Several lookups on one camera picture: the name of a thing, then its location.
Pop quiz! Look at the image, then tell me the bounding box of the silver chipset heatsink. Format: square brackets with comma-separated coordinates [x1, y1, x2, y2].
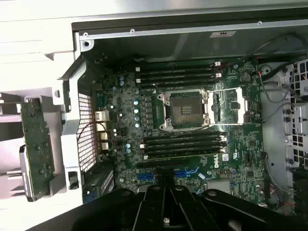
[207, 180, 232, 193]

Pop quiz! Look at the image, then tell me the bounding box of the blue expansion slot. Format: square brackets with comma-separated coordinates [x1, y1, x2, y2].
[136, 167, 202, 181]

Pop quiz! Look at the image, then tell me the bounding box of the black expansion slot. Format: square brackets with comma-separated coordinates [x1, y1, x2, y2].
[136, 159, 186, 169]

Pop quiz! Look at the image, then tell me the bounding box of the black RAM slot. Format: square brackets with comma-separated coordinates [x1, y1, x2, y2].
[141, 78, 217, 89]
[136, 73, 222, 84]
[136, 62, 222, 73]
[144, 131, 227, 143]
[144, 142, 228, 154]
[141, 67, 217, 79]
[140, 136, 227, 149]

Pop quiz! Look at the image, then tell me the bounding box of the thin metal locking lever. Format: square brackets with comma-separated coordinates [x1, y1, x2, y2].
[172, 125, 214, 138]

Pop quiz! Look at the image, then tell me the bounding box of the silver disk bay cage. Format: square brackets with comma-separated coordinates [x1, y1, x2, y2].
[283, 59, 308, 169]

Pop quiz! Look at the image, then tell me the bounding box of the CPU socket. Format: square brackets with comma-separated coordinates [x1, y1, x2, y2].
[156, 89, 209, 132]

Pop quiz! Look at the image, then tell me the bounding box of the green Dell motherboard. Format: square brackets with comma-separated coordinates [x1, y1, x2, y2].
[92, 59, 267, 209]

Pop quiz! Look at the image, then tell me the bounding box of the coin cell battery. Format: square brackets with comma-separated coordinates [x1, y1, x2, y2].
[240, 72, 252, 84]

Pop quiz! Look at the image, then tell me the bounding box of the open black PC case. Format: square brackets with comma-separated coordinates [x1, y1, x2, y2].
[44, 18, 308, 217]

